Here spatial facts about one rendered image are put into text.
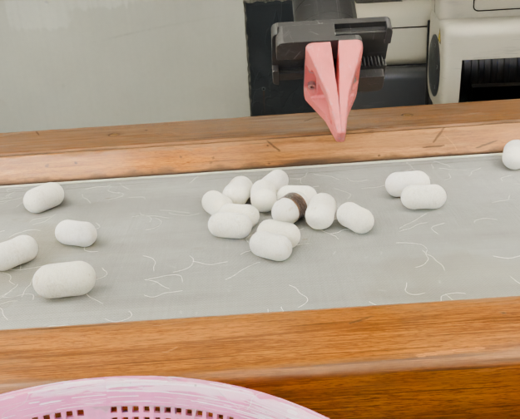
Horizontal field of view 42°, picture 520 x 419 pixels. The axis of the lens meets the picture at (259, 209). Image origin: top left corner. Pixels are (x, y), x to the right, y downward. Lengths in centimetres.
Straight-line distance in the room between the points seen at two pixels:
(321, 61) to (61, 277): 27
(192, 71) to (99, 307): 223
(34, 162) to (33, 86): 214
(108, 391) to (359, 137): 42
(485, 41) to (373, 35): 55
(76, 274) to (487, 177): 35
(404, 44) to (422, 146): 77
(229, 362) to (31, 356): 9
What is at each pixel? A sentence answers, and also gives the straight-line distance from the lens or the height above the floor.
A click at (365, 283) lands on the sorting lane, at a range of 42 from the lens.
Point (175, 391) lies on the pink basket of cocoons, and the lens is 29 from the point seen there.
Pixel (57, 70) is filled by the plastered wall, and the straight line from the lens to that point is 276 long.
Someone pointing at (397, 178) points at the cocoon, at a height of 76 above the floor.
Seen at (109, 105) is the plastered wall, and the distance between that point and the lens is 273.
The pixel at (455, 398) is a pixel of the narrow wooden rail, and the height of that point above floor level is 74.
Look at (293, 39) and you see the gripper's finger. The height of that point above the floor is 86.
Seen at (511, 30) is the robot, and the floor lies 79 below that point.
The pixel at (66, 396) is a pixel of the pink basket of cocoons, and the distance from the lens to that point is 30.
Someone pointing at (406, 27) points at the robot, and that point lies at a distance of 141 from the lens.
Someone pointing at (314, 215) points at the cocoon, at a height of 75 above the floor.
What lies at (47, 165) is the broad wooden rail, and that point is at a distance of 67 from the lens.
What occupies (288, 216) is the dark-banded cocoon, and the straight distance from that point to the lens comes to 49.
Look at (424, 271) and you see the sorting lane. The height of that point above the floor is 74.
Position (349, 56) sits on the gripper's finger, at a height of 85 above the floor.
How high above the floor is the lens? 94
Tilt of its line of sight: 22 degrees down
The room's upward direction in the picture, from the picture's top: 4 degrees counter-clockwise
